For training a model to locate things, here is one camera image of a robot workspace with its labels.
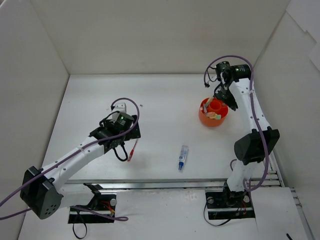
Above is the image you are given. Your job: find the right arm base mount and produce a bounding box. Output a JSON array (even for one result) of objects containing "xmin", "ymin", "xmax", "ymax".
[{"xmin": 205, "ymin": 191, "xmax": 256, "ymax": 221}]

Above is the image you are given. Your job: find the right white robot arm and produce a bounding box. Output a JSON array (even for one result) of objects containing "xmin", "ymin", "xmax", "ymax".
[{"xmin": 214, "ymin": 61, "xmax": 280, "ymax": 207}]

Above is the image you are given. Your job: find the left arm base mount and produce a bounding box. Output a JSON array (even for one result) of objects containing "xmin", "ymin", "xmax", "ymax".
[{"xmin": 67, "ymin": 193, "xmax": 117, "ymax": 224}]

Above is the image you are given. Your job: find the blue pen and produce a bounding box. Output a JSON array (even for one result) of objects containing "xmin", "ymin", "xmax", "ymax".
[{"xmin": 203, "ymin": 97, "xmax": 213, "ymax": 113}]

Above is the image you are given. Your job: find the orange round container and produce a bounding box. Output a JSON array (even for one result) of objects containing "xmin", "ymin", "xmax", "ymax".
[{"xmin": 198, "ymin": 97, "xmax": 229, "ymax": 127}]

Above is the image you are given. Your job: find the aluminium rail frame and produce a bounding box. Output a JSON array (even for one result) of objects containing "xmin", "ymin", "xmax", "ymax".
[{"xmin": 37, "ymin": 74, "xmax": 313, "ymax": 240}]

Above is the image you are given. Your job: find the yellow highlighter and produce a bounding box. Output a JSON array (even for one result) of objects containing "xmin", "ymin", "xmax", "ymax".
[{"xmin": 205, "ymin": 112, "xmax": 222, "ymax": 120}]

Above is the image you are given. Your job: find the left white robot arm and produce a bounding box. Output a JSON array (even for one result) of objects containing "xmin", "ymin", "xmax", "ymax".
[{"xmin": 20, "ymin": 111, "xmax": 141, "ymax": 220}]

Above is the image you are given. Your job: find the red pen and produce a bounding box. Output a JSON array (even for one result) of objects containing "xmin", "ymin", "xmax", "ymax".
[{"xmin": 127, "ymin": 139, "xmax": 139, "ymax": 162}]

